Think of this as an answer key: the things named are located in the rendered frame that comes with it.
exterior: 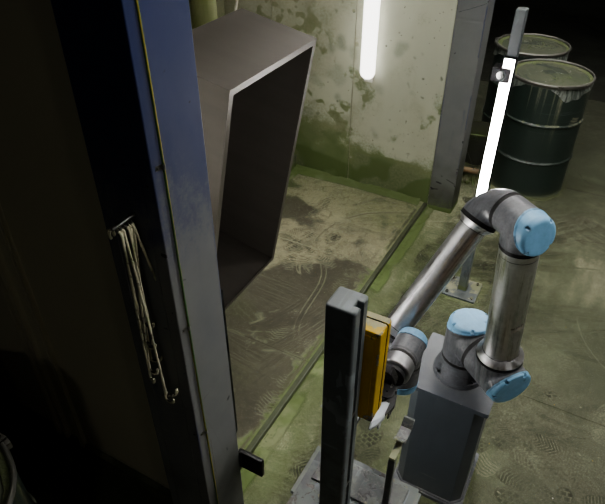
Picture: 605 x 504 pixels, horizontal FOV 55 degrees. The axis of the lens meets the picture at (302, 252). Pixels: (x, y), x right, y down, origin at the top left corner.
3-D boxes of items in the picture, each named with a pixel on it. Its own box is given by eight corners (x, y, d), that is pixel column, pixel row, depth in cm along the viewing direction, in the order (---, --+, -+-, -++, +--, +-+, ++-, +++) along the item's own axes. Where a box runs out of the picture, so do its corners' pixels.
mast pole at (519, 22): (456, 290, 356) (515, 8, 258) (459, 285, 360) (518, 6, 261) (464, 293, 354) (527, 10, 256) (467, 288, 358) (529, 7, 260)
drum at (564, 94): (486, 160, 491) (509, 55, 438) (558, 168, 480) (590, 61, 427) (486, 195, 446) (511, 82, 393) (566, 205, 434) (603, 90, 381)
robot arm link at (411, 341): (427, 353, 176) (431, 329, 170) (412, 381, 167) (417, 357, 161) (398, 342, 180) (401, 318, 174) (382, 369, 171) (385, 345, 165)
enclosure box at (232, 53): (144, 295, 273) (141, 51, 192) (218, 230, 315) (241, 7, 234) (205, 330, 264) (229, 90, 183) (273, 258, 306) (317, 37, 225)
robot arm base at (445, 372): (490, 363, 224) (495, 344, 218) (476, 397, 210) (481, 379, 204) (442, 345, 231) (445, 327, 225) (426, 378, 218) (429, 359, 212)
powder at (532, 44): (577, 44, 468) (578, 42, 467) (555, 62, 433) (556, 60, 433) (512, 32, 494) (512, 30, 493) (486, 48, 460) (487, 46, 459)
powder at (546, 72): (510, 59, 438) (511, 58, 437) (587, 65, 427) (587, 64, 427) (513, 85, 396) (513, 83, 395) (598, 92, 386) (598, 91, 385)
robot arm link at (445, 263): (482, 167, 168) (354, 340, 191) (509, 188, 158) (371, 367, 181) (505, 180, 174) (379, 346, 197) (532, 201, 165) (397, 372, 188)
